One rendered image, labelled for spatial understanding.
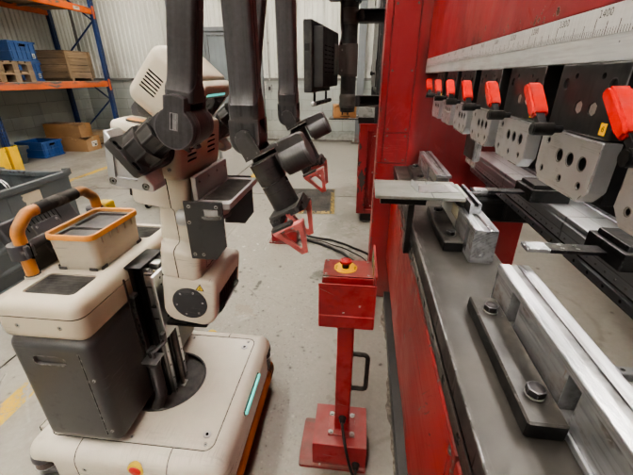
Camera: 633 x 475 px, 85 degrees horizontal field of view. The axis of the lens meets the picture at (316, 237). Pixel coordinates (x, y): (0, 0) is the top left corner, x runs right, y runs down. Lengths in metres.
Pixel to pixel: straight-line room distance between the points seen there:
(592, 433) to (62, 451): 1.37
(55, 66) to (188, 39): 7.88
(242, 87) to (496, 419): 0.67
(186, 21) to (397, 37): 1.38
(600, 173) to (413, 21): 1.54
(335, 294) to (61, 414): 0.90
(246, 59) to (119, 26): 8.85
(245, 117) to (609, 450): 0.70
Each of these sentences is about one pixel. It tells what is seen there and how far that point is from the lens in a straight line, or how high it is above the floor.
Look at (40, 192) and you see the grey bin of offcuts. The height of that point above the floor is 0.62.
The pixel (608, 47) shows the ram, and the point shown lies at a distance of 0.59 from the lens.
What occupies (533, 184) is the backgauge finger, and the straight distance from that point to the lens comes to 1.22.
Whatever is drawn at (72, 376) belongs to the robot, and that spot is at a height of 0.57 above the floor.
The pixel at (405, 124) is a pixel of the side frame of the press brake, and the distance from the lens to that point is 1.98.
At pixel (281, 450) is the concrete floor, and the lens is 1.59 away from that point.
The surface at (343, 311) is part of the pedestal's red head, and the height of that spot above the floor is 0.72.
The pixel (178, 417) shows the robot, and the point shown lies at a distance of 1.40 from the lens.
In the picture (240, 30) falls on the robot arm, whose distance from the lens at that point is 0.70.
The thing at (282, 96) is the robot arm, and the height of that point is 1.27.
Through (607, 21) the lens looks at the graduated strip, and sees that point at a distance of 0.61.
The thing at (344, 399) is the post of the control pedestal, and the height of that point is 0.29.
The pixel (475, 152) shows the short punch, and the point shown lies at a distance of 1.12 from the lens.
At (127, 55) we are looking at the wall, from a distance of 9.44.
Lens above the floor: 1.32
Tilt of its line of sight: 25 degrees down
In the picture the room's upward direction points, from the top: straight up
